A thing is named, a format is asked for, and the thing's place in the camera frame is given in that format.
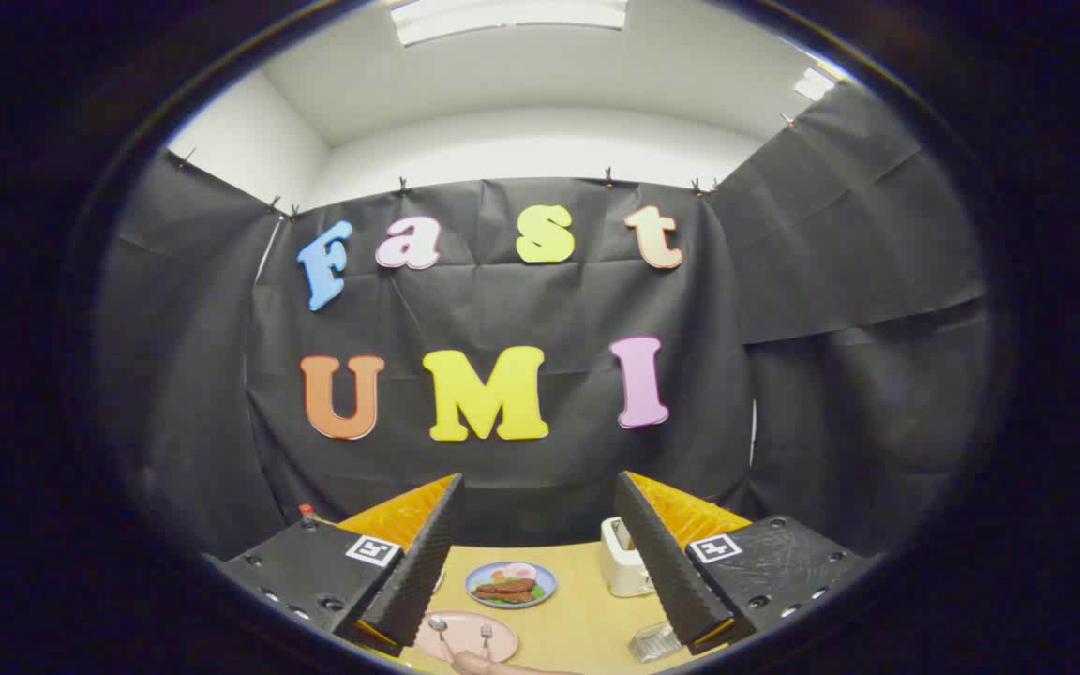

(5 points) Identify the small ceiling light panel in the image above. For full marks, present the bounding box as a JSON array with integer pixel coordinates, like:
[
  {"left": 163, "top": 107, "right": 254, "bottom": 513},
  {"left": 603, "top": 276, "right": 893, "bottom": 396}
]
[{"left": 793, "top": 66, "right": 836, "bottom": 102}]

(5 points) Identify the pink plate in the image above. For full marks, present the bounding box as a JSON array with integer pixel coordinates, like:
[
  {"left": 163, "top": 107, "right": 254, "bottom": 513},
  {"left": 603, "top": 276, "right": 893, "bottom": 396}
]
[{"left": 413, "top": 610, "right": 519, "bottom": 665}]

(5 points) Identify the row of small cloth clips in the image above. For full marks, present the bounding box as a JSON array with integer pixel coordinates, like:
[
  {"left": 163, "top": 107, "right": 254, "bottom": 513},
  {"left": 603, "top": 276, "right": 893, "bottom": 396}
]
[{"left": 174, "top": 112, "right": 799, "bottom": 221}]

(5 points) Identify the long ceiling light panel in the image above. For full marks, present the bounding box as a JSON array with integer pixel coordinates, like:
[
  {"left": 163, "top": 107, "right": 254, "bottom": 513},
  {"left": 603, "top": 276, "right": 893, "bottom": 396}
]
[{"left": 390, "top": 0, "right": 630, "bottom": 46}]

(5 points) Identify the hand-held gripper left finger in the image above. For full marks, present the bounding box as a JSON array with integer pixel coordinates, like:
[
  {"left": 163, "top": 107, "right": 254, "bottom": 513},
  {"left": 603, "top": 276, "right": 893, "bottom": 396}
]
[{"left": 212, "top": 473, "right": 464, "bottom": 657}]

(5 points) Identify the metal wire basket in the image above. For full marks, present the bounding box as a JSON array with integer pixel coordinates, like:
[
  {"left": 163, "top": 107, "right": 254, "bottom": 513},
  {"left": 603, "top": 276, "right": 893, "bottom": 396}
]
[{"left": 629, "top": 621, "right": 686, "bottom": 664}]

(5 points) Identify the blue plate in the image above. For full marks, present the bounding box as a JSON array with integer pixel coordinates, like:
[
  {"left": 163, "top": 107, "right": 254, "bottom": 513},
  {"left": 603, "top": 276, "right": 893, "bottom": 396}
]
[{"left": 465, "top": 561, "right": 557, "bottom": 610}]

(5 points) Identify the white toaster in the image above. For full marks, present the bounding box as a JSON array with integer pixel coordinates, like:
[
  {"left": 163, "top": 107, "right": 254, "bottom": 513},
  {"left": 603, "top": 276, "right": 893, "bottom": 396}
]
[{"left": 600, "top": 517, "right": 658, "bottom": 599}]

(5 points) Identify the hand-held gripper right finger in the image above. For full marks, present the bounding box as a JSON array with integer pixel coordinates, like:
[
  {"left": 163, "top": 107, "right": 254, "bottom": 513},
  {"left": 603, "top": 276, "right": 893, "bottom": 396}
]
[{"left": 615, "top": 471, "right": 878, "bottom": 655}]

